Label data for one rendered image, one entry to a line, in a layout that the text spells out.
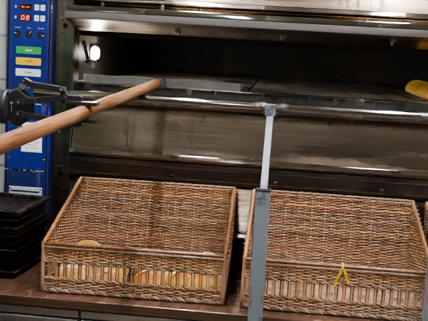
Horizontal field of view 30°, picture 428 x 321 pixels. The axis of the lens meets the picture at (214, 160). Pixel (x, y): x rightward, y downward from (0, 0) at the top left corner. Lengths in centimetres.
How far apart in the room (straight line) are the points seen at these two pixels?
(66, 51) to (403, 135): 120
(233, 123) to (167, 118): 23
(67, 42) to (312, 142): 91
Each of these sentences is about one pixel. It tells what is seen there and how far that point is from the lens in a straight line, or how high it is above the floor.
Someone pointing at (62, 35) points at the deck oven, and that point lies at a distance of 285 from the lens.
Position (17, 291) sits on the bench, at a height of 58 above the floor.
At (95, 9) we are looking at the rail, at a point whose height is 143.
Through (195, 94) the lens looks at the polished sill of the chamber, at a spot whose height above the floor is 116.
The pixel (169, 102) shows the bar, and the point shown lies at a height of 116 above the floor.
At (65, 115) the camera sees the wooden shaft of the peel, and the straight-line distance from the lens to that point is 160.
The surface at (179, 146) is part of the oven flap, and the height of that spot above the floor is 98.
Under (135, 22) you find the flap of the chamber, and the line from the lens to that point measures 265.
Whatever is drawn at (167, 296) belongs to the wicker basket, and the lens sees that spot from 239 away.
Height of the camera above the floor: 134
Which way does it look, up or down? 8 degrees down
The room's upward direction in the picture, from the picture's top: 3 degrees clockwise
